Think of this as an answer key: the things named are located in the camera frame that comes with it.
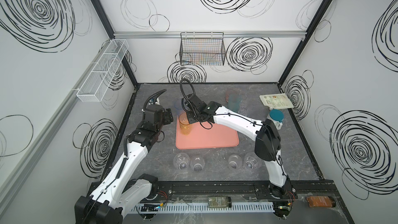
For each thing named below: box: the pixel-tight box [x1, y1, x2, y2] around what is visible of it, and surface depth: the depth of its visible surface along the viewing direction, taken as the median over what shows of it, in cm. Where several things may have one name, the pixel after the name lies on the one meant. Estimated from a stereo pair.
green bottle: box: [207, 196, 232, 208], surface depth 69 cm
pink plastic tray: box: [175, 115, 239, 150], surface depth 91 cm
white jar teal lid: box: [266, 108, 285, 131], surface depth 95 cm
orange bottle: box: [305, 195, 337, 208], surface depth 69 cm
